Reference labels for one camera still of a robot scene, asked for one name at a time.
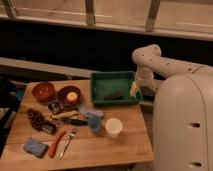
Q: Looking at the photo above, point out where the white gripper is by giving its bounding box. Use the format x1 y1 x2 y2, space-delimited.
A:
130 67 156 97

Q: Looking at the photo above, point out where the blue towel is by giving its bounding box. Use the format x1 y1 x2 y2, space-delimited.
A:
77 103 104 134

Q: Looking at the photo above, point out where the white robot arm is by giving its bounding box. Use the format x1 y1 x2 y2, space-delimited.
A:
130 44 213 97

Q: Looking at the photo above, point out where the white plastic cup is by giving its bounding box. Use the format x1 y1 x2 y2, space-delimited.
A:
105 118 123 138

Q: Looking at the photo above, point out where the small metal cup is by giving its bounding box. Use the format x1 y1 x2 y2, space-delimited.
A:
48 101 61 114

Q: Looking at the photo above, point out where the dark object in bin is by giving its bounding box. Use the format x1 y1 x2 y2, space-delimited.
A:
104 91 123 101

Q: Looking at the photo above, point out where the green plastic bin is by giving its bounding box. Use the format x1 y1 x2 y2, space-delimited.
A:
90 71 143 106

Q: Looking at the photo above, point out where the yellow round fruit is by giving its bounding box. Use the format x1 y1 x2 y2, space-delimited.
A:
66 92 78 102

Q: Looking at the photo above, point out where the dark brown bowl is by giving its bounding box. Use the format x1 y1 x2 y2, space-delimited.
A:
57 86 81 108

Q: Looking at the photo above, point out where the silver fork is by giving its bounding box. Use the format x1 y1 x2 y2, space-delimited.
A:
59 129 78 160

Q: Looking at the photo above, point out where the red-brown bowl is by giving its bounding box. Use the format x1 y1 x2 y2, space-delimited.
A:
32 82 55 103

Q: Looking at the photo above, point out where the black metal scoop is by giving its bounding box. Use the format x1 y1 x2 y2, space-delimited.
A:
41 123 56 135

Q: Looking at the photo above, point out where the brown pine cone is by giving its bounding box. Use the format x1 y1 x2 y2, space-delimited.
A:
27 108 45 131

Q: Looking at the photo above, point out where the blue sponge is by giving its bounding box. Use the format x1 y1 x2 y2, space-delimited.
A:
23 138 49 158

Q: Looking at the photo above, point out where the beige handled tool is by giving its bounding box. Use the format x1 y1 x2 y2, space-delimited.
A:
51 111 79 120

